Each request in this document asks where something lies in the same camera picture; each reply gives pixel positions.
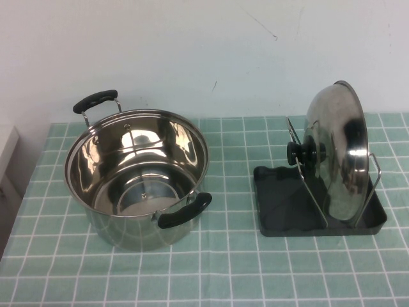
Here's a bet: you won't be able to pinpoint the black lid rack wire frames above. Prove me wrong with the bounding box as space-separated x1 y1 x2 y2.
253 116 388 237

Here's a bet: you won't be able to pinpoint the stainless steel pot lid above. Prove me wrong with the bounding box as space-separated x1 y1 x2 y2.
286 79 368 224

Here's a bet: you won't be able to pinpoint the green checkered tablecloth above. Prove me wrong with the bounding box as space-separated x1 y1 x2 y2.
0 113 409 307

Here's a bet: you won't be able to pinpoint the white cabinet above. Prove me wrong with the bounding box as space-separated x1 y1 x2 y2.
0 125 20 201

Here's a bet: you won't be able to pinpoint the stainless steel cooking pot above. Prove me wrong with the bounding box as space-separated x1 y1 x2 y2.
63 89 213 252

